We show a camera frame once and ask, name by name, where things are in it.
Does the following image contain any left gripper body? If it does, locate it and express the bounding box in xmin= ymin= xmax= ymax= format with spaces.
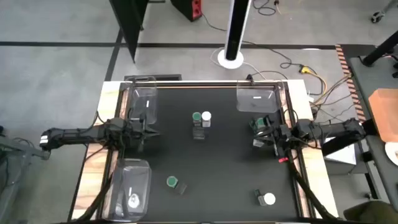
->
xmin=123 ymin=119 xmax=143 ymax=149

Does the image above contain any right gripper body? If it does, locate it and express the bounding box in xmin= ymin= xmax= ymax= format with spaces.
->
xmin=275 ymin=121 xmax=296 ymax=149

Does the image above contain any green-lid spice jar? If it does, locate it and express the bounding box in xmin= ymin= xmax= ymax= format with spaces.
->
xmin=249 ymin=117 xmax=266 ymax=133
xmin=192 ymin=111 xmax=203 ymax=128
xmin=165 ymin=175 xmax=180 ymax=189

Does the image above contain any clear plastic bin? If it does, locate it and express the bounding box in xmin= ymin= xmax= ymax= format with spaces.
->
xmin=236 ymin=79 xmax=285 ymax=114
xmin=102 ymin=157 xmax=152 ymax=222
xmin=126 ymin=75 xmax=159 ymax=125

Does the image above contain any black beam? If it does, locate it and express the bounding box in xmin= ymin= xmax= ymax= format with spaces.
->
xmin=321 ymin=119 xmax=379 ymax=157

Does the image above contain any black floor box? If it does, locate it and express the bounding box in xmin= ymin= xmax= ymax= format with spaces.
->
xmin=124 ymin=73 xmax=183 ymax=82

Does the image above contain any black table mat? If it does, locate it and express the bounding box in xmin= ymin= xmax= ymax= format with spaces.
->
xmin=119 ymin=86 xmax=304 ymax=222

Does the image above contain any white box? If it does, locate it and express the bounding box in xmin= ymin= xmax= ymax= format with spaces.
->
xmin=323 ymin=136 xmax=358 ymax=166

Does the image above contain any orange black striped strip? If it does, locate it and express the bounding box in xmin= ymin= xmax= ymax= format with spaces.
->
xmin=335 ymin=44 xmax=368 ymax=124

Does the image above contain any orange plastic tub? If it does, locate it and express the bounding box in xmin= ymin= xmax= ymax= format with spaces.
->
xmin=368 ymin=88 xmax=398 ymax=143

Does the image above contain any white pole base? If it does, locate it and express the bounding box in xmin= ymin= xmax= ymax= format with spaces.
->
xmin=216 ymin=0 xmax=252 ymax=70

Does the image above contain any grey side table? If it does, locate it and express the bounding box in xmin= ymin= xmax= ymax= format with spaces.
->
xmin=348 ymin=43 xmax=398 ymax=215

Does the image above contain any black partition panel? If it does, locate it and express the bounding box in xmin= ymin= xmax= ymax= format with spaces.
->
xmin=108 ymin=0 xmax=149 ymax=64

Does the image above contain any white plate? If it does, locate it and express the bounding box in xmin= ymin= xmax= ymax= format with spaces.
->
xmin=384 ymin=141 xmax=398 ymax=167

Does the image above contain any grey metal stand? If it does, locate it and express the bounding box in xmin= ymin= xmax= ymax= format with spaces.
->
xmin=0 ymin=124 xmax=52 ymax=224

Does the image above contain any person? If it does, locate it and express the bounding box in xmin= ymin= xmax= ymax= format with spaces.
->
xmin=343 ymin=200 xmax=398 ymax=224

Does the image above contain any black pole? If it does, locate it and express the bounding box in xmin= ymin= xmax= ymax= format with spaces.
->
xmin=362 ymin=29 xmax=398 ymax=68

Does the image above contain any black computer case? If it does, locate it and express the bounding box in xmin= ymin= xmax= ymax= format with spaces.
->
xmin=170 ymin=0 xmax=203 ymax=22

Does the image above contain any black caster wheel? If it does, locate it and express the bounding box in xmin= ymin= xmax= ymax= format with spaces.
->
xmin=370 ymin=11 xmax=386 ymax=24

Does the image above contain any black cable sleeve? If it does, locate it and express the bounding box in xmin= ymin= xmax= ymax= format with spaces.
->
xmin=284 ymin=147 xmax=338 ymax=222
xmin=73 ymin=149 xmax=121 ymax=223

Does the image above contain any black table frame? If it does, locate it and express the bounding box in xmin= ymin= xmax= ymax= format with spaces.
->
xmin=70 ymin=79 xmax=340 ymax=224

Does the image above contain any coiled black cable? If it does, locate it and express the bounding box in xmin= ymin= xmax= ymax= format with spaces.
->
xmin=252 ymin=0 xmax=277 ymax=16

